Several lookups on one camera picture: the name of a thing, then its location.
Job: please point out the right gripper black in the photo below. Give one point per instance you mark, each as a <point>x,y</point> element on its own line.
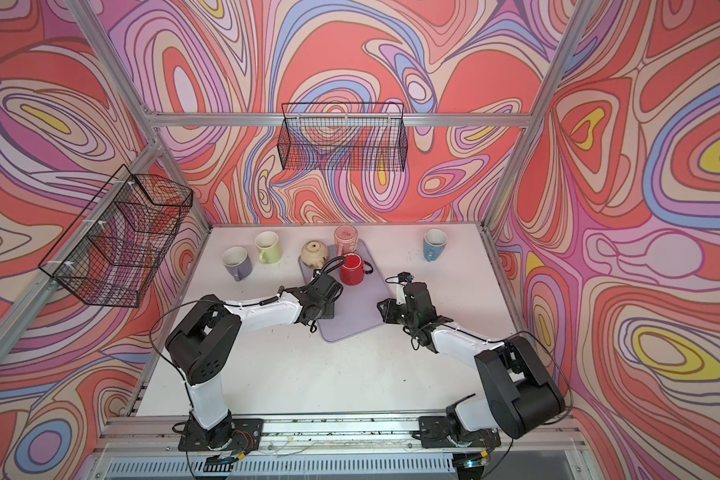
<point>390,305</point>

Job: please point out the lavender tray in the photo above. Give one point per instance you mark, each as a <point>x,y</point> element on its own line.
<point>356,309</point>

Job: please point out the light green mug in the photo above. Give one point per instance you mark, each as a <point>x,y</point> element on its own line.
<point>268,247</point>

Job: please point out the black wire basket left wall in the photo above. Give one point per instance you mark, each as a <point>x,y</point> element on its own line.
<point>123,246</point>

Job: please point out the red mug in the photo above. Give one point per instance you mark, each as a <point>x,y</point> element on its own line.
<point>354,269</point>

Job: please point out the beige ceramic teapot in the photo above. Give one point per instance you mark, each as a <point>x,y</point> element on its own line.
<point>314,254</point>

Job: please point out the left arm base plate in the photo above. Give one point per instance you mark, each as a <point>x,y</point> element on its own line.
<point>241,435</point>

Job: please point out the pink patterned mug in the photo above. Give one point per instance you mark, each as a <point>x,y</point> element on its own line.
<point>346,239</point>

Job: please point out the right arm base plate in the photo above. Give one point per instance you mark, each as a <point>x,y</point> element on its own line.
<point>444,432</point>

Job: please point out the blue floral mug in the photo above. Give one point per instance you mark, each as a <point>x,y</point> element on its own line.
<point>434,243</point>

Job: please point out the black wire basket wall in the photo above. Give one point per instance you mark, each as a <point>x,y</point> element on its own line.
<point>123,246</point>
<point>343,136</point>

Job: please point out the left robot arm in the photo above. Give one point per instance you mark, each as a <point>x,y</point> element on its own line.
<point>199,347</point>

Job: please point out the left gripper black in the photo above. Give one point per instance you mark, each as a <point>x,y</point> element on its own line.
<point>331,310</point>

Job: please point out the lavender mug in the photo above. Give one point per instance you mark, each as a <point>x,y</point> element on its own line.
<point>237,262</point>

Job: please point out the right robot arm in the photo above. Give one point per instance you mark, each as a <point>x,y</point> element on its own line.
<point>519,394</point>

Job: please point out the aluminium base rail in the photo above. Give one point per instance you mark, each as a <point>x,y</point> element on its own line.
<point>375,445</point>

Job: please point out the black wire basket back wall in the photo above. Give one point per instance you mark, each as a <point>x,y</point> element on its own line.
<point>343,136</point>

